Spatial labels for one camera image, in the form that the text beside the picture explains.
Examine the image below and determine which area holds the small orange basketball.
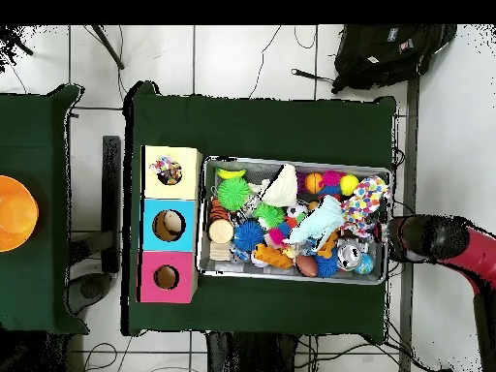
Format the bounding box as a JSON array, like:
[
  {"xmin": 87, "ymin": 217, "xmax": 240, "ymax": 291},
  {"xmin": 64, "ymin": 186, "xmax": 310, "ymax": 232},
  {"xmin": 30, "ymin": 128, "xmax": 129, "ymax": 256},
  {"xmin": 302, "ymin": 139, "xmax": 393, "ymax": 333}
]
[{"xmin": 303, "ymin": 171, "xmax": 326, "ymax": 195}]

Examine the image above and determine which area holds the small soccer ball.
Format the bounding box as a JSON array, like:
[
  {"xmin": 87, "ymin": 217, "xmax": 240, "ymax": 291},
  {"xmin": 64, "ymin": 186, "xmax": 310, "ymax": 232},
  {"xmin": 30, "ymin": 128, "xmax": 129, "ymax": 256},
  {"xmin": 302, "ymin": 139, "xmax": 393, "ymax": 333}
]
[{"xmin": 286, "ymin": 202, "xmax": 309, "ymax": 222}]

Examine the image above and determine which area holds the black cable with plug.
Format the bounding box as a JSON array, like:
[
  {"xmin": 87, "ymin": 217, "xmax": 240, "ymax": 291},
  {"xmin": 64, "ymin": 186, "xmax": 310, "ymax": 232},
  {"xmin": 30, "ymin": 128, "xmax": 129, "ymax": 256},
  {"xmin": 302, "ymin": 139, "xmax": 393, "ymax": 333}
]
[{"xmin": 291, "ymin": 68, "xmax": 336, "ymax": 85}]

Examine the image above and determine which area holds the tan round wooden block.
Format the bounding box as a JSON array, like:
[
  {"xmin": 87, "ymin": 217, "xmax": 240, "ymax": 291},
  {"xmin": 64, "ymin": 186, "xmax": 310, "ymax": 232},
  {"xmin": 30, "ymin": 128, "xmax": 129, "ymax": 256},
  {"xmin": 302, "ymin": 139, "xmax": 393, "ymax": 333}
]
[{"xmin": 208, "ymin": 218, "xmax": 235, "ymax": 245}]

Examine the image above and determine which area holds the polka-dot cloth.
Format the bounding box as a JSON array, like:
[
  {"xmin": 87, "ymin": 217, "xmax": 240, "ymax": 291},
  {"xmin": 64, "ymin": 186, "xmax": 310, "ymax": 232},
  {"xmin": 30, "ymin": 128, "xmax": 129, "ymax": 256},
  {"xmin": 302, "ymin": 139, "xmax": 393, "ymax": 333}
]
[{"xmin": 340, "ymin": 173, "xmax": 391, "ymax": 239}]

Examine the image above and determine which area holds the cream yellow cloth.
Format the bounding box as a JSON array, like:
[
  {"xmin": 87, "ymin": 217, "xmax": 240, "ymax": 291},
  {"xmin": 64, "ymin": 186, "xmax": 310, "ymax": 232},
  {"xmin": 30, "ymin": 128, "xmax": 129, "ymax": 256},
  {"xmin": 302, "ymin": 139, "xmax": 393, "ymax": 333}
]
[{"xmin": 262, "ymin": 163, "xmax": 300, "ymax": 208}]

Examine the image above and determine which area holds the white patterned cloth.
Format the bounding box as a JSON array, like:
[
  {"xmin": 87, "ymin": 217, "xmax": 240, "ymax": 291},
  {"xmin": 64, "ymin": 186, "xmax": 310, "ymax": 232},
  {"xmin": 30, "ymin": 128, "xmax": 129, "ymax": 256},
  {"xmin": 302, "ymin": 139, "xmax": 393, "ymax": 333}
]
[{"xmin": 150, "ymin": 156, "xmax": 184, "ymax": 186}]

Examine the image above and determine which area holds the black backpack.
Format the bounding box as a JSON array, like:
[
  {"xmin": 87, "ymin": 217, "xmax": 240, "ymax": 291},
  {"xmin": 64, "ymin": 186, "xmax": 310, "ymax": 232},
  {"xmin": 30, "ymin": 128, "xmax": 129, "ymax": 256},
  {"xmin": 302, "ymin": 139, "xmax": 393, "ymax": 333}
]
[{"xmin": 331, "ymin": 24, "xmax": 458, "ymax": 94}]

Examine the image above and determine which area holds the silver drink can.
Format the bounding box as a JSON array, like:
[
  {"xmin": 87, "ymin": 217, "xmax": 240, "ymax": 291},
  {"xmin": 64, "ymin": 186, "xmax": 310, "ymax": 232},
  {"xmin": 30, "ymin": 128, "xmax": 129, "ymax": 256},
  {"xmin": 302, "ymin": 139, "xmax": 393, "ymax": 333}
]
[{"xmin": 336, "ymin": 241, "xmax": 363, "ymax": 270}]

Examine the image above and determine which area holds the black tripod leg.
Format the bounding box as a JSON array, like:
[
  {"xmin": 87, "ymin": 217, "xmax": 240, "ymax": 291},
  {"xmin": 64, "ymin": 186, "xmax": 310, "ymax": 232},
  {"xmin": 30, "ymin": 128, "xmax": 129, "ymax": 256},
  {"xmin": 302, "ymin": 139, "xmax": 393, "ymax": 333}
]
[
  {"xmin": 0, "ymin": 26, "xmax": 36, "ymax": 57},
  {"xmin": 91, "ymin": 24, "xmax": 125, "ymax": 71}
]

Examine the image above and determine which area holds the blue spiky ball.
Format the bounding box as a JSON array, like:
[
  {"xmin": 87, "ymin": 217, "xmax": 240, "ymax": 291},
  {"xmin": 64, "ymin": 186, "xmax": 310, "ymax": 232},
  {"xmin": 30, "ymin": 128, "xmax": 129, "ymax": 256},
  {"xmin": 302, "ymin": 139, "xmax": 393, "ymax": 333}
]
[{"xmin": 232, "ymin": 220, "xmax": 266, "ymax": 253}]

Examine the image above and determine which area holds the orange plastic bowl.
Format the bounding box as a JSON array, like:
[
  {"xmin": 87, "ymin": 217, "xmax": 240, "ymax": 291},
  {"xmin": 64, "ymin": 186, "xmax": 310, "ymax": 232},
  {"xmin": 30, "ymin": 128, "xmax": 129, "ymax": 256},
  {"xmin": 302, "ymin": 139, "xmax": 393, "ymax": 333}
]
[{"xmin": 0, "ymin": 175, "xmax": 40, "ymax": 253}]

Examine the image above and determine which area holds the thin black floor cable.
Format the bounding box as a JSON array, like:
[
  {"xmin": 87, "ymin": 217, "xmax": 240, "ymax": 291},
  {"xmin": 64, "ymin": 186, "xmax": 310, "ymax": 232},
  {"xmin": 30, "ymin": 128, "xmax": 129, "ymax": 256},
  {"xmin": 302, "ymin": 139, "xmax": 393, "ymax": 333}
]
[{"xmin": 247, "ymin": 24, "xmax": 284, "ymax": 100}]

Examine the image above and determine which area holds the mint green cloth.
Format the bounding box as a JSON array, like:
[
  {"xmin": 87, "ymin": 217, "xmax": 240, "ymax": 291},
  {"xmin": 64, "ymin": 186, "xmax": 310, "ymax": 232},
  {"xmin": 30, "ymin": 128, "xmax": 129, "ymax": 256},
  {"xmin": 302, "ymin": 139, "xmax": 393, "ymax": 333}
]
[{"xmin": 283, "ymin": 195, "xmax": 347, "ymax": 249}]

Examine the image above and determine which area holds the pink spiky ball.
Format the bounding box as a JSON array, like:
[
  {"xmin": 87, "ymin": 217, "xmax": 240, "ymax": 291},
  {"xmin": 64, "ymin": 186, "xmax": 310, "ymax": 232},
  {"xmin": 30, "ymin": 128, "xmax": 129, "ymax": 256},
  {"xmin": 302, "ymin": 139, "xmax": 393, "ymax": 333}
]
[{"xmin": 321, "ymin": 170, "xmax": 345, "ymax": 195}]

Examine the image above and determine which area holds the orange plastic toy brick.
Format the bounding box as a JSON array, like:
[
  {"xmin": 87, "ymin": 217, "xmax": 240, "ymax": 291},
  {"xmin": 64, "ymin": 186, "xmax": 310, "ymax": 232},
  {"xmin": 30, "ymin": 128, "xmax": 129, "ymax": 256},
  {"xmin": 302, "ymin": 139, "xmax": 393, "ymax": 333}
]
[{"xmin": 254, "ymin": 243, "xmax": 295, "ymax": 270}]

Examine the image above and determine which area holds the dark green side tablecloth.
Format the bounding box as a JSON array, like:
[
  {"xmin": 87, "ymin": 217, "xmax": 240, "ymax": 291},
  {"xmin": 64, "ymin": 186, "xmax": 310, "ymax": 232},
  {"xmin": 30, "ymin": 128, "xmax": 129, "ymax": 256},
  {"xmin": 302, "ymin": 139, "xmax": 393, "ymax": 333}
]
[{"xmin": 0, "ymin": 83, "xmax": 88, "ymax": 334}]

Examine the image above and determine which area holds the wooden box with three holes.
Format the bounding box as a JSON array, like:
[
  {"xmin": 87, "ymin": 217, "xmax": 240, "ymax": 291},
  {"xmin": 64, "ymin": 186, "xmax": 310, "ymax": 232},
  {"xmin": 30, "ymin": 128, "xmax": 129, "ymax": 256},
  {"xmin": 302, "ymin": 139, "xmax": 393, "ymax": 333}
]
[{"xmin": 139, "ymin": 144, "xmax": 204, "ymax": 305}]

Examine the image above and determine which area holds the grey round base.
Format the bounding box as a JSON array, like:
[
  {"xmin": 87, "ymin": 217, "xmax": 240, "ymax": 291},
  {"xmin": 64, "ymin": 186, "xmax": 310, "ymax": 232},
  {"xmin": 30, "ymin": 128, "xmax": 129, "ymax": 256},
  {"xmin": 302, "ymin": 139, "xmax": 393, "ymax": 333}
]
[{"xmin": 68, "ymin": 272, "xmax": 113, "ymax": 315}]

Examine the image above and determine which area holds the clear mesh bin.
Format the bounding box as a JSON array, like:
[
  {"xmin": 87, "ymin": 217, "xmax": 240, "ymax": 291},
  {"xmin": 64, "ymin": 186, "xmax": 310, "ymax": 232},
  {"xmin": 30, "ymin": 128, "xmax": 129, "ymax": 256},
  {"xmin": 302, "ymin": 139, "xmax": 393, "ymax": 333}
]
[{"xmin": 196, "ymin": 157, "xmax": 393, "ymax": 287}]

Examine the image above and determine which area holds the green spiky ball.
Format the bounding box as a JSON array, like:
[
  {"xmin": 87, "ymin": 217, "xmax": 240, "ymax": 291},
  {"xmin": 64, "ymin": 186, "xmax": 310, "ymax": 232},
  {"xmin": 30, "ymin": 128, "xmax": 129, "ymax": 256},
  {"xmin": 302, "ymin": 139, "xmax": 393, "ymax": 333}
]
[{"xmin": 216, "ymin": 177, "xmax": 253, "ymax": 212}]

